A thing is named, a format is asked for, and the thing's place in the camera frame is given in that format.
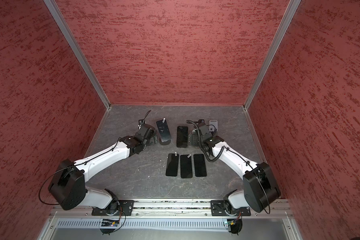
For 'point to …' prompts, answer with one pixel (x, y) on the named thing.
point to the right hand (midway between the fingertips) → (195, 140)
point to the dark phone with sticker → (172, 164)
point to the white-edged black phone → (199, 165)
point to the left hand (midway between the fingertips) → (149, 139)
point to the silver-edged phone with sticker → (186, 166)
